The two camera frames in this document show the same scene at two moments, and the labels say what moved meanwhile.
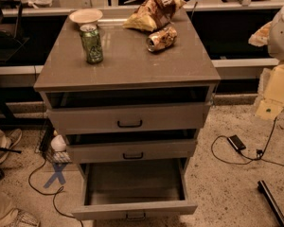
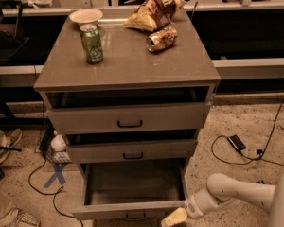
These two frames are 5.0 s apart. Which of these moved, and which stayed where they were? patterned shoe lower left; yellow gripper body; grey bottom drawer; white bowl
Moved: yellow gripper body
Stayed: grey bottom drawer; patterned shoe lower left; white bowl
